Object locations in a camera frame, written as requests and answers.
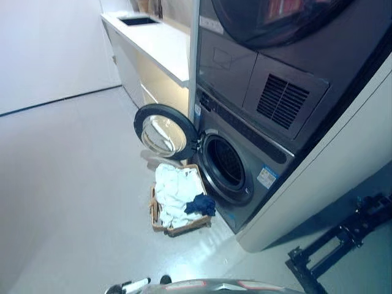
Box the silver robot torso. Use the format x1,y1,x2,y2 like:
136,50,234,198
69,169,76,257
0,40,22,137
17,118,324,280
143,277,303,294

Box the round washing machine door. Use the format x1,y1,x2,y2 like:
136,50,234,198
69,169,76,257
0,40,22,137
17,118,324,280
134,104,200,161

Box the grey front-load washing machine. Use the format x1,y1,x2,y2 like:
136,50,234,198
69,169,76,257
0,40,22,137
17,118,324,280
191,86,296,235

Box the round dark dryer door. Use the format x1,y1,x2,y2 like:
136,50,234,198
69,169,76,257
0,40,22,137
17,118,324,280
210,0,387,48

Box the black rectangular sink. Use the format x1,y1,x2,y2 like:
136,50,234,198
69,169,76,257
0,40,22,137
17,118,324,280
118,17,160,26

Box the blue energy label sticker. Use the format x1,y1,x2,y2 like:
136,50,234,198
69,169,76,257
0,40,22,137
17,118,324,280
257,165,279,188

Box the white counter cabinet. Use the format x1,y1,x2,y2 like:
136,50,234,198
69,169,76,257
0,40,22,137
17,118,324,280
100,12,192,114

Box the white clothes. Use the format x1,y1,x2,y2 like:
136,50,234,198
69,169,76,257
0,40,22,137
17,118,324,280
154,163,205,229

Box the grey stacked dryer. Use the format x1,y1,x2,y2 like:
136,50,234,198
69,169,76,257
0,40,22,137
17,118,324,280
195,0,392,150

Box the white tall cabinet panel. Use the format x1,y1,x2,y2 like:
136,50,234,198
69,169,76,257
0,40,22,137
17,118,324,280
236,69,392,252

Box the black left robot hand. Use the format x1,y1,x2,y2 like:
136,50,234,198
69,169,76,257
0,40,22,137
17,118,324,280
105,274,172,294

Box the black metal stand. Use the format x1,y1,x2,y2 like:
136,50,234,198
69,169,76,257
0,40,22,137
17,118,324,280
285,192,392,294

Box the brown wicker laundry basket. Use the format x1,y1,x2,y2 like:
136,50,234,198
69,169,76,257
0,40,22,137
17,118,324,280
149,164,213,238

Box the dark blue garment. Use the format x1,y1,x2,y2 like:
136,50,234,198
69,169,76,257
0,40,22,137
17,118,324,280
184,194,217,217

